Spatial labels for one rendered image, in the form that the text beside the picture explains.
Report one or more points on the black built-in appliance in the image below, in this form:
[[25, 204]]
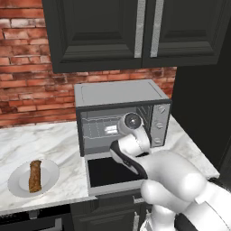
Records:
[[33, 221]]

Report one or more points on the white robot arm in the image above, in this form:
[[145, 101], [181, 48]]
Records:
[[171, 177]]

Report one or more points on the grey round plate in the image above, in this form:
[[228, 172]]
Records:
[[49, 176]]

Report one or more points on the grey toaster oven knob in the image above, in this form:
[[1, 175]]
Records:
[[159, 124], [157, 140], [161, 109]]

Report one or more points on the black base cupboard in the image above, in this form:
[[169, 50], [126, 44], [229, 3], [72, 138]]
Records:
[[105, 213]]

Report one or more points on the toaster oven glass door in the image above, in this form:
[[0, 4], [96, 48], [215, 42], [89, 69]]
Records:
[[108, 173]]

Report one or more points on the brown baguette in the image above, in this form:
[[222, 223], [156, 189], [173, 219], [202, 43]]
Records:
[[35, 177]]

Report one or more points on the tall black cabinet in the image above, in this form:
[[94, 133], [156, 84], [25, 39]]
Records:
[[201, 114]]

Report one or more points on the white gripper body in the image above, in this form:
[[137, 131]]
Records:
[[110, 130]]

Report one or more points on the grey toaster oven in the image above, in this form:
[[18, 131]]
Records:
[[117, 93]]

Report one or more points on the black wall cupboard door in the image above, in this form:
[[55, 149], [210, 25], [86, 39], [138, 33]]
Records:
[[93, 30], [192, 30]]

